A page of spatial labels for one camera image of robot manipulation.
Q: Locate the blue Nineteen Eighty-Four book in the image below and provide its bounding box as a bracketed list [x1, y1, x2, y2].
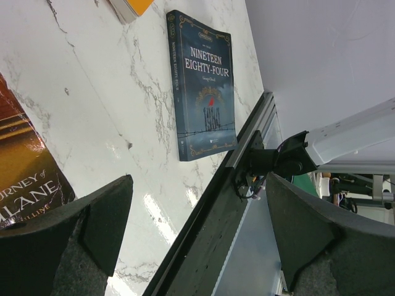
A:
[166, 10, 238, 162]

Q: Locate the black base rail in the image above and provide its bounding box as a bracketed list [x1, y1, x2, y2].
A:
[144, 92, 275, 295]

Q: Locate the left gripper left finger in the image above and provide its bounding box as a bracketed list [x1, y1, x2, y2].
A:
[1, 175, 133, 295]

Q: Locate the Roald Dahl Charlie book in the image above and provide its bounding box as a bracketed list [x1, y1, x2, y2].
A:
[107, 0, 154, 25]

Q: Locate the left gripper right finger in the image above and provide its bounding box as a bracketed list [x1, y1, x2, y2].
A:
[266, 173, 394, 295]

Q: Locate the brown Edward Tulane book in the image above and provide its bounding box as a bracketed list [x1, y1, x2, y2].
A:
[1, 78, 75, 229]

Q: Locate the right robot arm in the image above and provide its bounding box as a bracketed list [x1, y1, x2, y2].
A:
[233, 99, 394, 199]

